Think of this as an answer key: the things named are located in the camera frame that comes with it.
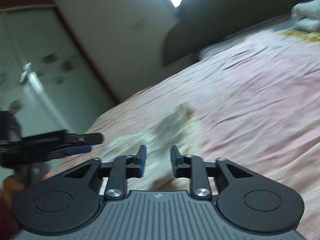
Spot cream embroidered pants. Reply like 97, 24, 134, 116
100, 103, 202, 191

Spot pale green wardrobe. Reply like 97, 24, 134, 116
1, 0, 117, 137

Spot pink bed sheet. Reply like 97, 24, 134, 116
57, 12, 320, 240

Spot dark curved headboard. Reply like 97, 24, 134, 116
162, 0, 303, 66

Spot light folded blanket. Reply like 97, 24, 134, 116
291, 0, 320, 33

